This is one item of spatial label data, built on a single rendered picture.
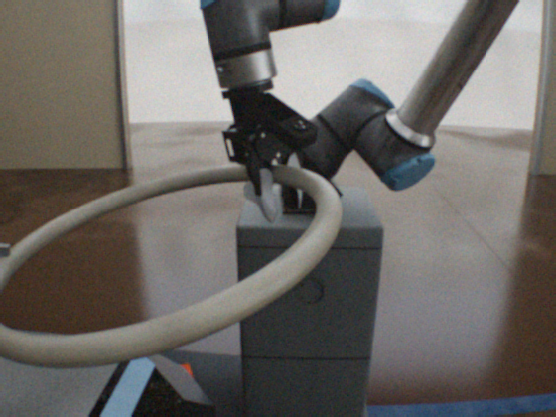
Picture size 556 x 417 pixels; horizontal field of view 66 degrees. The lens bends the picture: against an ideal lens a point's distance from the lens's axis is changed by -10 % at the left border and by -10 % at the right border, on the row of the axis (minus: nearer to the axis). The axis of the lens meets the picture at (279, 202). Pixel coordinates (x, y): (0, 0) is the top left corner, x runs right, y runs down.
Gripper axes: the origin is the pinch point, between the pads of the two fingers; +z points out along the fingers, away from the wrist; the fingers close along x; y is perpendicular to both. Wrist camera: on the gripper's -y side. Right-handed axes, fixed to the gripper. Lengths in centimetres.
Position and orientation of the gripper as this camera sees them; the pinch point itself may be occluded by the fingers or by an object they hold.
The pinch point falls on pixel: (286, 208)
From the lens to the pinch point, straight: 74.6
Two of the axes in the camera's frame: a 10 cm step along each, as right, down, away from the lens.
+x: -7.1, 3.9, -5.9
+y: -6.7, -1.3, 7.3
